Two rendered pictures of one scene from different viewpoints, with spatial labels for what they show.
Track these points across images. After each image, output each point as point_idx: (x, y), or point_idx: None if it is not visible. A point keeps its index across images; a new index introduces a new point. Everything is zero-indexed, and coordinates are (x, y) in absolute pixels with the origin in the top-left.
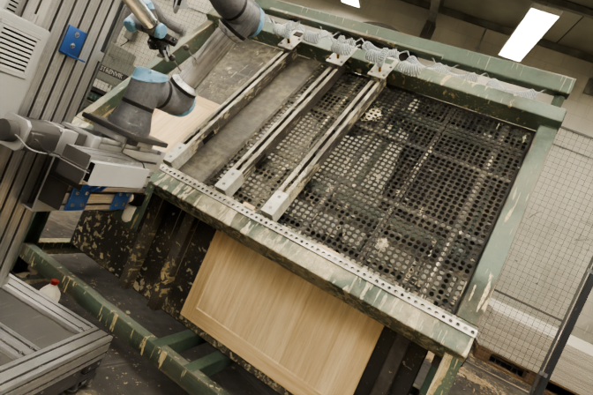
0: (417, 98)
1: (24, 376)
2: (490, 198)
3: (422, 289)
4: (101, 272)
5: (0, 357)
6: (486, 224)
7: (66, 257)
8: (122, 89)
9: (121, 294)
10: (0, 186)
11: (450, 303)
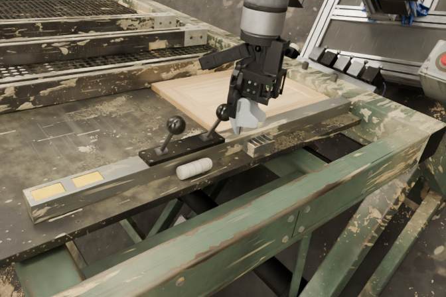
0: None
1: None
2: None
3: (106, 0)
4: (366, 266)
5: (346, 4)
6: None
7: (421, 280)
8: (354, 151)
9: (329, 221)
10: None
11: None
